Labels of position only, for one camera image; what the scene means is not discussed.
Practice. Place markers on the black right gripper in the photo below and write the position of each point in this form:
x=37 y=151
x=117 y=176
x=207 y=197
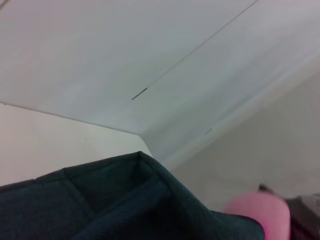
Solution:
x=305 y=220

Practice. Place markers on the pink toy peach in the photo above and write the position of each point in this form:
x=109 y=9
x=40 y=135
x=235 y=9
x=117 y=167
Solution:
x=257 y=215

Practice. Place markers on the dark teal insulated lunch bag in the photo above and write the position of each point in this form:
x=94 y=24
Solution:
x=125 y=212

